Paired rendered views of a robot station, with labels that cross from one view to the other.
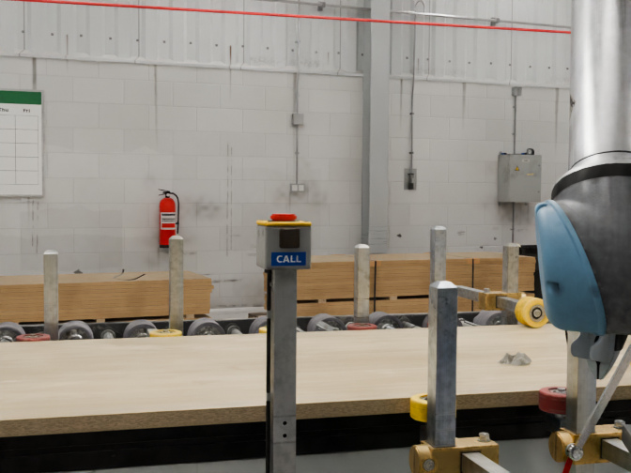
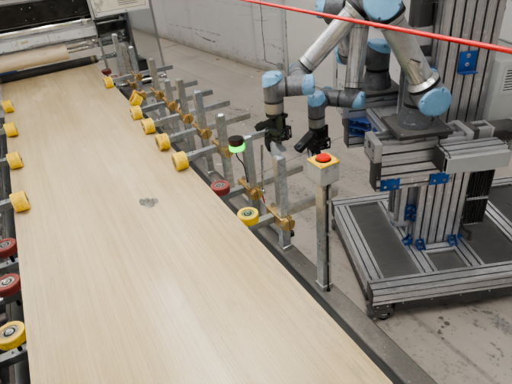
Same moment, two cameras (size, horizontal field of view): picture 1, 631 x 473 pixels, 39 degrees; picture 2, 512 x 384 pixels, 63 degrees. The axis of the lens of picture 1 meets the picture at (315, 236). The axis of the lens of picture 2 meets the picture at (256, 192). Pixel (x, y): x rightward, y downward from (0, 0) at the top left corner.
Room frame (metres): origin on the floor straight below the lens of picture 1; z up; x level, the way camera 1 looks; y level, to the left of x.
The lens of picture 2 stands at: (1.75, 1.07, 1.82)
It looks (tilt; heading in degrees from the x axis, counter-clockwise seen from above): 33 degrees down; 259
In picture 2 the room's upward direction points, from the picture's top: 6 degrees counter-clockwise
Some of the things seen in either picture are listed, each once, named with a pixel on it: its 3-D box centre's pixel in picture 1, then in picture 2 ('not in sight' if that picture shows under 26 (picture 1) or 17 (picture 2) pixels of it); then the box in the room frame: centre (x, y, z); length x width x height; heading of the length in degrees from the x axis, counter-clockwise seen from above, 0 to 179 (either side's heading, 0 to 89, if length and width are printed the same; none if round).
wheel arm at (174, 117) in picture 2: not in sight; (189, 113); (1.66, -1.22, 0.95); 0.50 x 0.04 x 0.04; 15
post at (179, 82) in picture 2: not in sight; (187, 120); (1.68, -1.17, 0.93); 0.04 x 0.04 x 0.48; 15
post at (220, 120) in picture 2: not in sight; (226, 161); (1.55, -0.69, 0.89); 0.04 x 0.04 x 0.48; 15
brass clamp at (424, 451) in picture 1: (454, 458); (280, 217); (1.43, -0.22, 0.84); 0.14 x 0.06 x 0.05; 105
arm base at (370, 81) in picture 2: not in sight; (376, 76); (0.69, -0.89, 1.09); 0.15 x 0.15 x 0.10
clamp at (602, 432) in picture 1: (591, 443); (249, 188); (1.49, -0.47, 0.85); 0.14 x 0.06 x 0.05; 105
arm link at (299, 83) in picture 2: not in sight; (299, 84); (1.26, -0.42, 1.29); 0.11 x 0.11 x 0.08; 75
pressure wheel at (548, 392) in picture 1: (561, 419); (221, 195); (1.62, -0.45, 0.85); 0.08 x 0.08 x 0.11
